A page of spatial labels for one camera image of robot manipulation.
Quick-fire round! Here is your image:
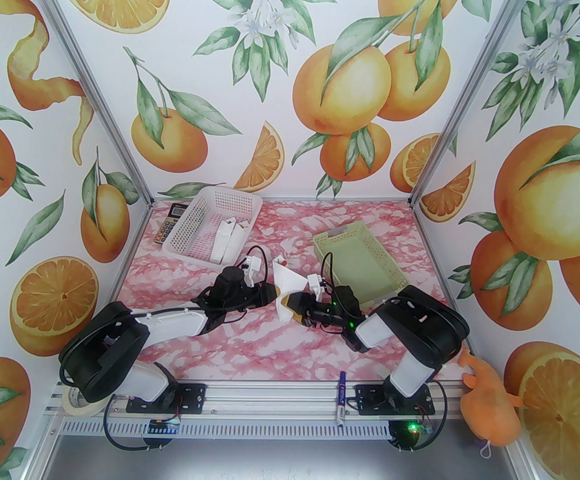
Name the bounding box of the white paper napkin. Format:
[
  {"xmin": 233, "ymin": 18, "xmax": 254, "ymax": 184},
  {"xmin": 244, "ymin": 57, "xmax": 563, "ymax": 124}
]
[{"xmin": 271, "ymin": 255, "xmax": 309, "ymax": 325}]

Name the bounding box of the green perforated plastic tray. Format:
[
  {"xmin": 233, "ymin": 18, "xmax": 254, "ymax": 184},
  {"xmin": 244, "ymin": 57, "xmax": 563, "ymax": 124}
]
[{"xmin": 312, "ymin": 221, "xmax": 410, "ymax": 305}]

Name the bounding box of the white perforated plastic basket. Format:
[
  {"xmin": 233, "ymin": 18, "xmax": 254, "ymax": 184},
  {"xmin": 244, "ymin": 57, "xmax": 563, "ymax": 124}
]
[{"xmin": 162, "ymin": 186, "xmax": 263, "ymax": 267}]

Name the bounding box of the beige masking tape roll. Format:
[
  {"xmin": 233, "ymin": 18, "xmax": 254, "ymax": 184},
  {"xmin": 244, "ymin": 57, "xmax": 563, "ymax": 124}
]
[{"xmin": 62, "ymin": 385, "xmax": 108, "ymax": 416}]

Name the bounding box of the blue marker pen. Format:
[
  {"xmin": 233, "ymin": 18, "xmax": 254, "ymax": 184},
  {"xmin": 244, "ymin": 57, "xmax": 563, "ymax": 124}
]
[{"xmin": 336, "ymin": 369, "xmax": 348, "ymax": 427}]

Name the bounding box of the black and gold calculator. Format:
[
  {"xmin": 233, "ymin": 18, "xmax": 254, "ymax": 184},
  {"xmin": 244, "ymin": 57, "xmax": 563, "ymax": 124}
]
[{"xmin": 154, "ymin": 202, "xmax": 190, "ymax": 245}]

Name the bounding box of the orange plush toy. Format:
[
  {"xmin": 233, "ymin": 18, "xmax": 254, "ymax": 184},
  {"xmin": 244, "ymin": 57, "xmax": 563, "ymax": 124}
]
[{"xmin": 459, "ymin": 345, "xmax": 524, "ymax": 461}]

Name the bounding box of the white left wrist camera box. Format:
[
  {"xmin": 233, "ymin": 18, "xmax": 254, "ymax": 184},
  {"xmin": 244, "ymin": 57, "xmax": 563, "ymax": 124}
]
[{"xmin": 241, "ymin": 254, "xmax": 264, "ymax": 287}]

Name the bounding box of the black left wrist camera cable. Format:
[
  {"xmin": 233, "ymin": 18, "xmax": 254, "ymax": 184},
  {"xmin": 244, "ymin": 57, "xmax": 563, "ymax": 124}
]
[{"xmin": 242, "ymin": 244, "xmax": 271, "ymax": 269}]

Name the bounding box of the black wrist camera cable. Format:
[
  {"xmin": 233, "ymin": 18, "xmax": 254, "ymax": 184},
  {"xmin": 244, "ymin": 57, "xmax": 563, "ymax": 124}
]
[
  {"xmin": 242, "ymin": 244, "xmax": 271, "ymax": 269},
  {"xmin": 321, "ymin": 252, "xmax": 338, "ymax": 294}
]

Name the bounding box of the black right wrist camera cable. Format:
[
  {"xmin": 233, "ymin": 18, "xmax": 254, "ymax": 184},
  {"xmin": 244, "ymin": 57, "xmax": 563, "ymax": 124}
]
[{"xmin": 321, "ymin": 252, "xmax": 338, "ymax": 294}]

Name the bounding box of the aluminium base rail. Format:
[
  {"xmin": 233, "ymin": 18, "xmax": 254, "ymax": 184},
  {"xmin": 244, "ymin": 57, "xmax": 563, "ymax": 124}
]
[{"xmin": 45, "ymin": 375, "xmax": 470, "ymax": 419}]

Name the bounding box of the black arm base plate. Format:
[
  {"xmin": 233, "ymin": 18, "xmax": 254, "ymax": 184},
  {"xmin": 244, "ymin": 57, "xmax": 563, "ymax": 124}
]
[
  {"xmin": 126, "ymin": 382, "xmax": 206, "ymax": 414},
  {"xmin": 355, "ymin": 383, "xmax": 435, "ymax": 416}
]

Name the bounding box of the white slotted cable duct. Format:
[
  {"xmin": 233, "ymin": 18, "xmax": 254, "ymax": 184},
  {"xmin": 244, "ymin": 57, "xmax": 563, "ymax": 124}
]
[{"xmin": 50, "ymin": 415, "xmax": 475, "ymax": 440}]

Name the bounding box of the black base cable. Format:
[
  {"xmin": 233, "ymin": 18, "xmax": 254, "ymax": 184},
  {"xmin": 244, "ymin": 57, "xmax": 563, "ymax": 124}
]
[
  {"xmin": 387, "ymin": 403, "xmax": 450, "ymax": 454},
  {"xmin": 101, "ymin": 398, "xmax": 183, "ymax": 454}
]

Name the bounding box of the aluminium frame post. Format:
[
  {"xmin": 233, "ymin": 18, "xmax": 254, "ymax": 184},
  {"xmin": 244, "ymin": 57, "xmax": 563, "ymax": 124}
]
[
  {"xmin": 407, "ymin": 0, "xmax": 543, "ymax": 210},
  {"xmin": 30, "ymin": 0, "xmax": 154, "ymax": 209}
]

